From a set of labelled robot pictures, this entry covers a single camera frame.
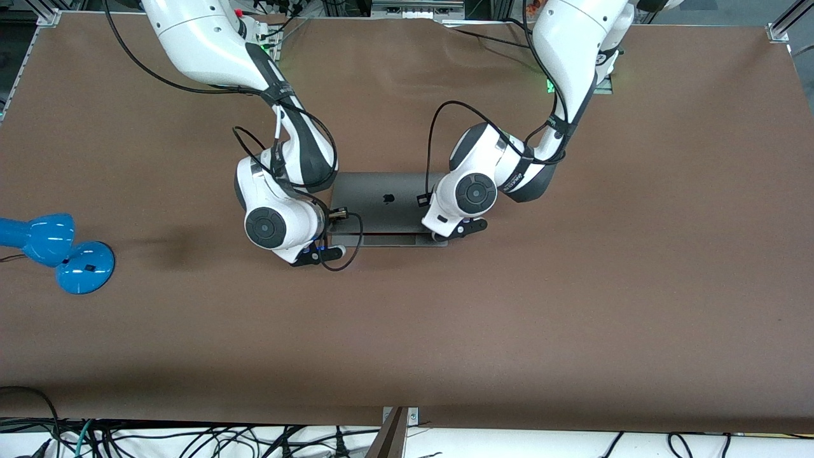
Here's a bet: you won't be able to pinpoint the black looped floor cable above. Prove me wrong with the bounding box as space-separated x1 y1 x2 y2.
0 385 62 458

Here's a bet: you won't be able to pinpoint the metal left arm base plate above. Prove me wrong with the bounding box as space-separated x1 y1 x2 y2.
546 75 615 95

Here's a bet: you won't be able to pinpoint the teal floor cable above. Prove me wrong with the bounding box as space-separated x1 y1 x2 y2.
74 419 97 458

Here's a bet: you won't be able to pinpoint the blue desk lamp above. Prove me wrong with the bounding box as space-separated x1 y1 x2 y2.
0 213 116 295

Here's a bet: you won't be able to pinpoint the black cables at arm base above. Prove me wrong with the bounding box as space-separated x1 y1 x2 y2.
254 0 312 39

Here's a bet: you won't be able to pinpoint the grey laptop with black keyboard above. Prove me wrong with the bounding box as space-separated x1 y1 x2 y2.
327 172 450 248

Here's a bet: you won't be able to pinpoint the metal table edge bracket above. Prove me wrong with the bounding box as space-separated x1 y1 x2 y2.
382 407 420 440

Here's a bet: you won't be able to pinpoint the grey power strip box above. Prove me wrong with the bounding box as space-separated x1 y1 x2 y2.
371 0 466 20

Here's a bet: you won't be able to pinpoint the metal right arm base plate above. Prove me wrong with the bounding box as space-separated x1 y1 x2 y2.
258 29 281 67

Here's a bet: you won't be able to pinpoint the black floor cable tangle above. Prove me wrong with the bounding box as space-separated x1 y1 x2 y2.
95 422 382 458

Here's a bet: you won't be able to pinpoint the dark slanted bar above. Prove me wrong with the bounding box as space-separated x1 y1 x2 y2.
365 407 408 458

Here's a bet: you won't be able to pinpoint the black cable to arm base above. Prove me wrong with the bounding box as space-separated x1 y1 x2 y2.
453 18 538 49

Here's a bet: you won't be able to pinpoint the aluminium frame profile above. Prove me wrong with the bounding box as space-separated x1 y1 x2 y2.
0 0 63 121
766 0 814 58

